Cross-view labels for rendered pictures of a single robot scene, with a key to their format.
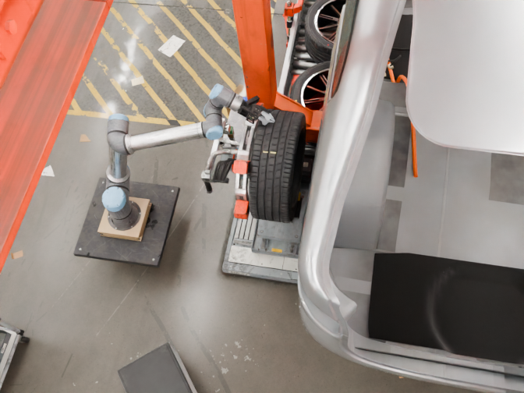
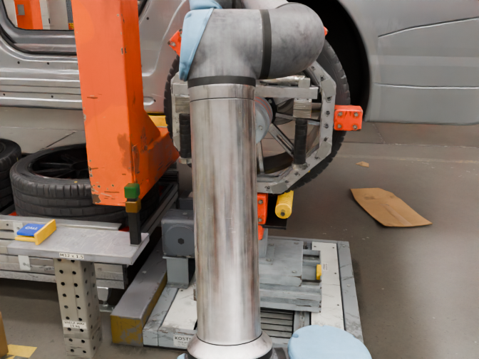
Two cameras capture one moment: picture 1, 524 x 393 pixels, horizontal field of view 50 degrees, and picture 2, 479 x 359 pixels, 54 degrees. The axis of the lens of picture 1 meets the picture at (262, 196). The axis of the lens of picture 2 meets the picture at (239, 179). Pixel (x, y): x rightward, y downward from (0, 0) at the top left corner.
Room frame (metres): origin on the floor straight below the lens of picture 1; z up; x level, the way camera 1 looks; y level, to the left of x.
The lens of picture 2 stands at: (2.07, 1.58, 1.20)
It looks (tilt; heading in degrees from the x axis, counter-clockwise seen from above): 20 degrees down; 260
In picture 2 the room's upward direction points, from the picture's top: 1 degrees clockwise
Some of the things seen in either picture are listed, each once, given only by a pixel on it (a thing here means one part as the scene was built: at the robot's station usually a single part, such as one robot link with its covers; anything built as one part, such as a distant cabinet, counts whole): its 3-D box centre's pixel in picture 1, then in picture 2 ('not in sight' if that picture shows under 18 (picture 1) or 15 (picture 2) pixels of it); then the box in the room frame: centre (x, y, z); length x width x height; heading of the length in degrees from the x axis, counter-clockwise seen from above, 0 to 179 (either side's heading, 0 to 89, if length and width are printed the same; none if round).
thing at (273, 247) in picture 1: (282, 221); (261, 273); (1.66, -0.12, 0.13); 0.50 x 0.36 x 0.10; 161
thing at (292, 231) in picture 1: (282, 205); (254, 233); (1.69, -0.13, 0.32); 0.40 x 0.30 x 0.28; 161
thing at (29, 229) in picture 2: not in sight; (31, 231); (2.50, 0.02, 0.47); 0.07 x 0.07 x 0.02; 71
